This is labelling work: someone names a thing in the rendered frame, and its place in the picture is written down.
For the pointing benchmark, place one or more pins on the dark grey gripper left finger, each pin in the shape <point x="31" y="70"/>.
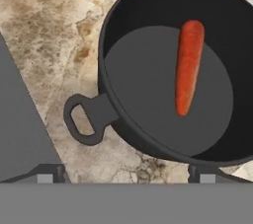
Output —
<point x="49" y="172"/>

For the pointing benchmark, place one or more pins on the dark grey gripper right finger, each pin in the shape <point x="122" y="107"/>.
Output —
<point x="204" y="173"/>

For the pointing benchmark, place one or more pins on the orange carrot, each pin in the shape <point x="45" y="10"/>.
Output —
<point x="188" y="66"/>

